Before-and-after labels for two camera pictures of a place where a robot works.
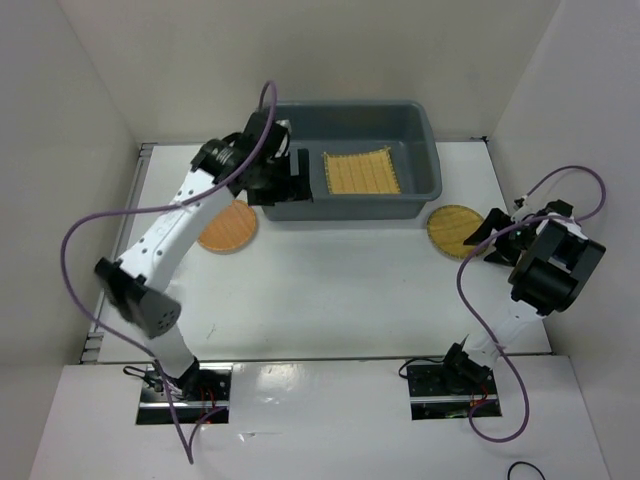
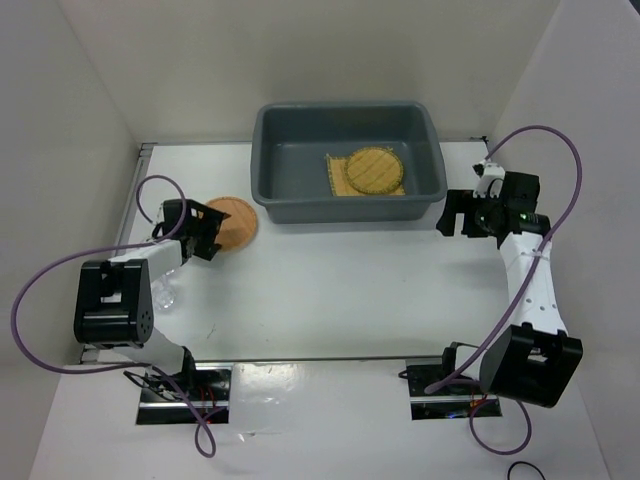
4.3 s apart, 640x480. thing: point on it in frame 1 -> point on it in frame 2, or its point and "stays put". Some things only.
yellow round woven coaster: (449, 227) -> (373, 170)
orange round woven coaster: (230, 229) stays put
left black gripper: (293, 187) -> (211, 221)
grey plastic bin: (406, 127) stays put
